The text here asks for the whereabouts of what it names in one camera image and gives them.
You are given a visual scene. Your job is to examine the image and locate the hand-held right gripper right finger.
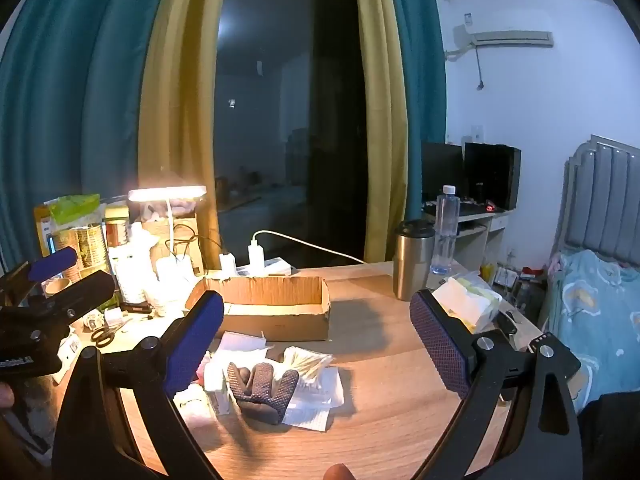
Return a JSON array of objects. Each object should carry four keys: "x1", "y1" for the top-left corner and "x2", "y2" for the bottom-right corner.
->
[{"x1": 409, "y1": 289, "x2": 585, "y2": 480}]

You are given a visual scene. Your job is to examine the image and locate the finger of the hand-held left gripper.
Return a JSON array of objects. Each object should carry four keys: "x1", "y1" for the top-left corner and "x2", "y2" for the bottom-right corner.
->
[
  {"x1": 0, "y1": 246, "x2": 79, "y2": 306},
  {"x1": 10, "y1": 270, "x2": 117, "y2": 333}
]

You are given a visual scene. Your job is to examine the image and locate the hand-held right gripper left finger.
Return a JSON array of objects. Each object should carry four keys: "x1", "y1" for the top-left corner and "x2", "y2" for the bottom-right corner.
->
[{"x1": 51, "y1": 290, "x2": 225, "y2": 480}]

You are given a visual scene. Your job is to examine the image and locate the white paper towel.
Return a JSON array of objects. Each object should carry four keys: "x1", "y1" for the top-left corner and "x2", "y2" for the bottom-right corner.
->
[{"x1": 210, "y1": 332, "x2": 271, "y2": 364}]

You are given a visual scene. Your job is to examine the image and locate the grey dotted glove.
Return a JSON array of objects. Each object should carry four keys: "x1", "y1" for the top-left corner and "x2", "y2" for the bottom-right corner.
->
[{"x1": 227, "y1": 361, "x2": 301, "y2": 426}]

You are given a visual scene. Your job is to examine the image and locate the cardboard box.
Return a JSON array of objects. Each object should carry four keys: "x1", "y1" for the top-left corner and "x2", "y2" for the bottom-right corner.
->
[{"x1": 185, "y1": 276, "x2": 332, "y2": 342}]

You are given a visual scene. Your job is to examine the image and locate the bag of cotton swabs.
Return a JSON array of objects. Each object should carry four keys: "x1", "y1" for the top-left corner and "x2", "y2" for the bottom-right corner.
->
[{"x1": 281, "y1": 346, "x2": 335, "y2": 392}]

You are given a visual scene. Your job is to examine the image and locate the person's left forearm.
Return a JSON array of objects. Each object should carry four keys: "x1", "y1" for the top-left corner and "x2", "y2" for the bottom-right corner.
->
[{"x1": 0, "y1": 374, "x2": 63, "y2": 466}]

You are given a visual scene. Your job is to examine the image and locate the stack of paper cups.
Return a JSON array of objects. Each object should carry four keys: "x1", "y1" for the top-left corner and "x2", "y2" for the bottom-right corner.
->
[{"x1": 44, "y1": 277, "x2": 72, "y2": 299}]

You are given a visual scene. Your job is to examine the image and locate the white plastic basket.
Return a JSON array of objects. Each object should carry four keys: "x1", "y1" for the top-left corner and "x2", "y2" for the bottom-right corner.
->
[{"x1": 107, "y1": 245, "x2": 152, "y2": 307}]

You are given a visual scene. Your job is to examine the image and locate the yellow tissue pack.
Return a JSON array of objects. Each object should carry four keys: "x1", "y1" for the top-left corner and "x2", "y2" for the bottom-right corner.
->
[{"x1": 431, "y1": 272, "x2": 503, "y2": 334}]

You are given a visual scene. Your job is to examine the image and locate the small white box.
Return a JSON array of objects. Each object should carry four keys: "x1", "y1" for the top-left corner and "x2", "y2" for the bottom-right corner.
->
[{"x1": 204, "y1": 360, "x2": 237, "y2": 416}]

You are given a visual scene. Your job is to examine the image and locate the green snack bag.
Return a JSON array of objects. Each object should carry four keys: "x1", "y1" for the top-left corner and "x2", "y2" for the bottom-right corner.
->
[{"x1": 34, "y1": 193, "x2": 109, "y2": 282}]

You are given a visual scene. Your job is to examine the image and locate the red lidded jar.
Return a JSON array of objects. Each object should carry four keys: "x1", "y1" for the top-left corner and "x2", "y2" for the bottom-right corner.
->
[{"x1": 102, "y1": 205, "x2": 132, "y2": 249}]

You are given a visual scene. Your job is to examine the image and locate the steel tumbler with black lid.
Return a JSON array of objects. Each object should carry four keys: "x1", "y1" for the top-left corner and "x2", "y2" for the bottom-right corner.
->
[{"x1": 392, "y1": 219, "x2": 436, "y2": 302}]

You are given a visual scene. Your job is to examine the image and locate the tall white charger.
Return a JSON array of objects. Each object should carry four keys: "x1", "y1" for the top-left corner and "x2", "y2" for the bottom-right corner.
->
[{"x1": 248, "y1": 241, "x2": 266, "y2": 276}]

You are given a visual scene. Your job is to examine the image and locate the brown cardboard carton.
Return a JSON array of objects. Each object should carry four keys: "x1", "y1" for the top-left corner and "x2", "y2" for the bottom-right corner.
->
[{"x1": 140, "y1": 202, "x2": 207, "y2": 273}]

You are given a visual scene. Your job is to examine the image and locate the clear water bottle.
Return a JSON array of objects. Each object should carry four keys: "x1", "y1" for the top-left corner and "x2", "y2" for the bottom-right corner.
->
[{"x1": 430, "y1": 185, "x2": 459, "y2": 276}]

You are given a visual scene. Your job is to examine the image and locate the white computer desk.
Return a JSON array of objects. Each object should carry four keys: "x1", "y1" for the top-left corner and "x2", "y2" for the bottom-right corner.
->
[{"x1": 422, "y1": 200, "x2": 512, "y2": 267}]

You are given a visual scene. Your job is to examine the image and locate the white desk lamp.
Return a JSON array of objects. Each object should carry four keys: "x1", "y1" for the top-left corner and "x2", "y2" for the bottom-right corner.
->
[{"x1": 128, "y1": 185, "x2": 207, "y2": 306}]

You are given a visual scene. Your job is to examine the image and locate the printed white paper sheet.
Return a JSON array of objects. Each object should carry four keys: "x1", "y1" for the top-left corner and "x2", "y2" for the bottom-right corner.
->
[{"x1": 284, "y1": 367, "x2": 346, "y2": 432}]

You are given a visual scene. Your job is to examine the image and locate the blue printed blanket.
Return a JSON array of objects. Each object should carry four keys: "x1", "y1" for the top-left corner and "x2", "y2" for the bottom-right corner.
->
[{"x1": 542, "y1": 250, "x2": 640, "y2": 414}]

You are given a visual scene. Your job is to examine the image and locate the teal curtain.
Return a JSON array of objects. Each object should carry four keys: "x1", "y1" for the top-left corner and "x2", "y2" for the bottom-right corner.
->
[
  {"x1": 385, "y1": 0, "x2": 448, "y2": 221},
  {"x1": 0, "y1": 0, "x2": 173, "y2": 273}
]

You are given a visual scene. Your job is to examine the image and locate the dark cloth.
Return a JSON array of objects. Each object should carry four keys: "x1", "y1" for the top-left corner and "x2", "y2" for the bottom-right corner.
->
[{"x1": 579, "y1": 394, "x2": 640, "y2": 480}]

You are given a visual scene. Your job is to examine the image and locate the yellow curtain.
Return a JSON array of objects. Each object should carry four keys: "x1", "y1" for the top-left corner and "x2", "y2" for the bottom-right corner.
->
[
  {"x1": 137, "y1": 0, "x2": 233, "y2": 271},
  {"x1": 350, "y1": 0, "x2": 412, "y2": 264}
]

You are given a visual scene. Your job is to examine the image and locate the grey padded headboard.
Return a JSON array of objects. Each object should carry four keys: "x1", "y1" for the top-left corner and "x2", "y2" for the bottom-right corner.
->
[{"x1": 550, "y1": 135, "x2": 640, "y2": 264}]

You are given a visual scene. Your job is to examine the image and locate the dark glass window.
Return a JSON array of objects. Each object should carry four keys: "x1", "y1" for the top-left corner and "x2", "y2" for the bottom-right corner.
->
[{"x1": 212, "y1": 0, "x2": 372, "y2": 268}]

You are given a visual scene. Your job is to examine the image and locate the white air conditioner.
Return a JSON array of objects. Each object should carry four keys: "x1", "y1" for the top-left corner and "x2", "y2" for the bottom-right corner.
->
[{"x1": 452, "y1": 24, "x2": 555, "y2": 54}]

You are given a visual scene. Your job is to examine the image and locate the black handled scissors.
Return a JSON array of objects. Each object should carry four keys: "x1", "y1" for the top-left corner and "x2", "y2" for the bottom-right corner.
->
[{"x1": 90, "y1": 320, "x2": 134, "y2": 349}]

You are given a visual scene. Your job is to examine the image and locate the black cable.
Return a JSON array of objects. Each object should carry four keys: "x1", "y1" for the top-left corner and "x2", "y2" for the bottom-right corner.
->
[{"x1": 167, "y1": 222, "x2": 227, "y2": 262}]

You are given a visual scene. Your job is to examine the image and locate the white charging cable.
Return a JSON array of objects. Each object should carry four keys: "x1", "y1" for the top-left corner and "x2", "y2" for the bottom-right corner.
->
[{"x1": 252, "y1": 230, "x2": 366, "y2": 265}]

